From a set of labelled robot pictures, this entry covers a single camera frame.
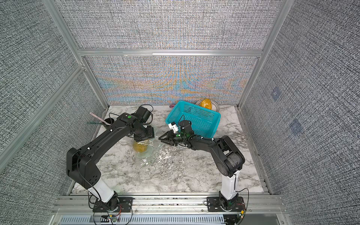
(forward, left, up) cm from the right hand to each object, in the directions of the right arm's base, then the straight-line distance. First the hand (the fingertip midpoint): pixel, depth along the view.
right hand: (159, 136), depth 83 cm
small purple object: (+40, -6, -16) cm, 44 cm away
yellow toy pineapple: (-3, +13, -8) cm, 15 cm away
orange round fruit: (+36, -34, -9) cm, 51 cm away
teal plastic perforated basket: (+23, -32, -16) cm, 42 cm away
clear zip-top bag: (-4, +10, -12) cm, 16 cm away
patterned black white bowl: (+37, -42, -14) cm, 58 cm away
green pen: (+11, +43, -1) cm, 45 cm away
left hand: (0, +3, +1) cm, 3 cm away
